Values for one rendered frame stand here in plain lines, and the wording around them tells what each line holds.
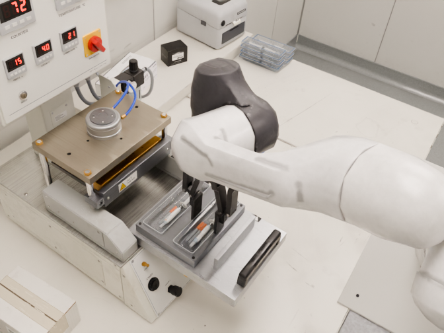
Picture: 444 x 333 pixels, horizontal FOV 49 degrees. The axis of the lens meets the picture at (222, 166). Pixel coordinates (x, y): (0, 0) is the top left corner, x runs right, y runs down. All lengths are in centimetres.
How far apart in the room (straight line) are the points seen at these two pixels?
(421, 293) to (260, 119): 35
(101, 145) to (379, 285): 76
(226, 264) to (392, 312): 46
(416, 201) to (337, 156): 11
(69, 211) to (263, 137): 54
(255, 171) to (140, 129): 55
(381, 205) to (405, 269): 75
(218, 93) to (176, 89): 102
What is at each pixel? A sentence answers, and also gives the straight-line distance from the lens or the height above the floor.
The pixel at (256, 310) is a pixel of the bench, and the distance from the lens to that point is 128.
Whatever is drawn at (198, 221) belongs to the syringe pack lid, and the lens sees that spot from 109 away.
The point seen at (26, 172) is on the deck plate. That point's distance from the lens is 135.
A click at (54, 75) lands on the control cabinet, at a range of 118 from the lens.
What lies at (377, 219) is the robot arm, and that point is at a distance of 58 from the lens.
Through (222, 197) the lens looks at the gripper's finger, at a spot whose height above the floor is 111.
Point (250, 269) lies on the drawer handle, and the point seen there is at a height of 101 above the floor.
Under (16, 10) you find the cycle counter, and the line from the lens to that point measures 105.
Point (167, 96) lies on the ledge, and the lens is 178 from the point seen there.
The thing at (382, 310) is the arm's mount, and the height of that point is 78.
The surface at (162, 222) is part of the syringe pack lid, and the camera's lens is 109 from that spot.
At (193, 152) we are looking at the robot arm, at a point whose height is 136.
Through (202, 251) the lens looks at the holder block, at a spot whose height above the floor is 100.
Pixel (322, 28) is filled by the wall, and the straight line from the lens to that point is 363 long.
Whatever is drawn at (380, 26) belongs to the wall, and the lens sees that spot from 347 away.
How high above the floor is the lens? 186
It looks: 44 degrees down
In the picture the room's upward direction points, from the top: 6 degrees clockwise
